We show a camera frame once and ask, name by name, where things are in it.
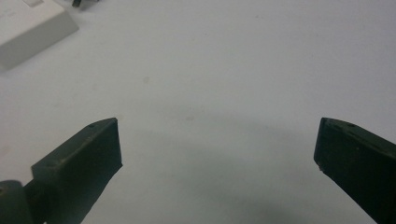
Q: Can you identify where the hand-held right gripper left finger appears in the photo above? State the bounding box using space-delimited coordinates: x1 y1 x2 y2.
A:
23 117 123 224

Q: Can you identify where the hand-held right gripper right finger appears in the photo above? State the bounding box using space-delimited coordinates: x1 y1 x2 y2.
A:
313 117 396 224

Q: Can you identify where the white power strip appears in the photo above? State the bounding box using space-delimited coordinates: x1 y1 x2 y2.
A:
0 0 79 72

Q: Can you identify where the small dark plug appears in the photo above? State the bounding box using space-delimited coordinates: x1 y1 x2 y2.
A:
71 0 97 9

